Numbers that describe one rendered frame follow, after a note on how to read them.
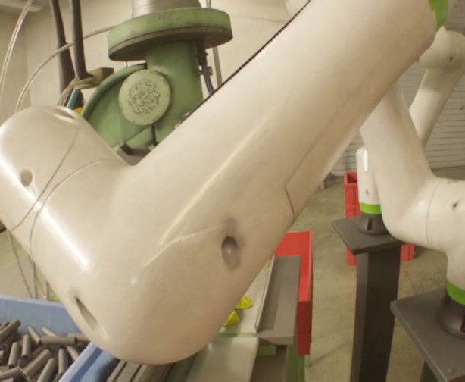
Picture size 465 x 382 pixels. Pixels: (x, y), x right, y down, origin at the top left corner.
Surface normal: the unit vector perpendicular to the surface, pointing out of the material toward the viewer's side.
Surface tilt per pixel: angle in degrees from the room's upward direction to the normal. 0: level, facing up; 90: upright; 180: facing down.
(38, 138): 43
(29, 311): 81
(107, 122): 90
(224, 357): 0
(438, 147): 90
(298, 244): 90
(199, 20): 90
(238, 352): 0
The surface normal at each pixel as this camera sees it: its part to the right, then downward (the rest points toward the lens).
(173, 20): 0.22, 0.19
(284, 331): -0.14, -0.97
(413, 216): -0.87, 0.10
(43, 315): -0.20, 0.10
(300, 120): 0.32, -0.08
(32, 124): 0.18, -0.61
